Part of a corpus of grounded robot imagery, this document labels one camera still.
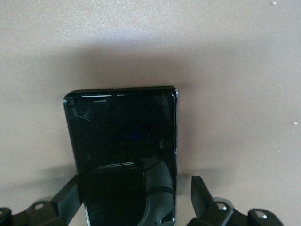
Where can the brown table cover sheet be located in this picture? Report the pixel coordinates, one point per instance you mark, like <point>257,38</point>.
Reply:
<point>150,47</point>

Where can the black smartphone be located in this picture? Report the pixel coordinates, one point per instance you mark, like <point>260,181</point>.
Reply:
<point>122,141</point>

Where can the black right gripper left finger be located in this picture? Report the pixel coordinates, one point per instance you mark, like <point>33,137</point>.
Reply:
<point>65,200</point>

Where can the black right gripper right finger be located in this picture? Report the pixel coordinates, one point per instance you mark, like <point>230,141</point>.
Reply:
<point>202,202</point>

